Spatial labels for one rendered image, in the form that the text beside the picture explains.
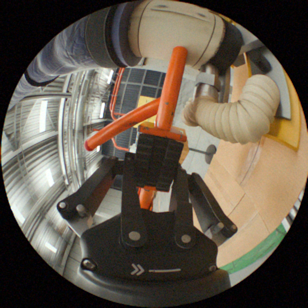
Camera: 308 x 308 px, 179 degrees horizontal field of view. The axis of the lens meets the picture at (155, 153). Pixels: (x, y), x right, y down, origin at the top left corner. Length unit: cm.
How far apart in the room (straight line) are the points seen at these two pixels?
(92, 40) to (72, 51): 5
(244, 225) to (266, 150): 60
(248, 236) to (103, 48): 94
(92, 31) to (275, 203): 42
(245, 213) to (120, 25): 91
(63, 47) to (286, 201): 48
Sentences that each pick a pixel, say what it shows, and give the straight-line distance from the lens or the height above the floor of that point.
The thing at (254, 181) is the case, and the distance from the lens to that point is 32.
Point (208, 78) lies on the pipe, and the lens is 18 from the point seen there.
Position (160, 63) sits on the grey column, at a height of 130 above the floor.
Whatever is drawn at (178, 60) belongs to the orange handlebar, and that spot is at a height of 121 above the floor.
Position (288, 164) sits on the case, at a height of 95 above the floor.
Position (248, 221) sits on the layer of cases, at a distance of 81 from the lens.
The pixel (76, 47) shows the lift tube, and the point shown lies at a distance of 21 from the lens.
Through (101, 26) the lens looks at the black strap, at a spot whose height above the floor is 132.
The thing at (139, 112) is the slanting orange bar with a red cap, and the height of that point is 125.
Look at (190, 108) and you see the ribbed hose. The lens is 18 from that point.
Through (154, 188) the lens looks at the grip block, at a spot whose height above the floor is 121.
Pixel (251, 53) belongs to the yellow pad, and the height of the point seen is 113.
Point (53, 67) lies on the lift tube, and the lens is 29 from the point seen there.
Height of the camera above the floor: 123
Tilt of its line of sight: 4 degrees down
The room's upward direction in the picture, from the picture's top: 78 degrees counter-clockwise
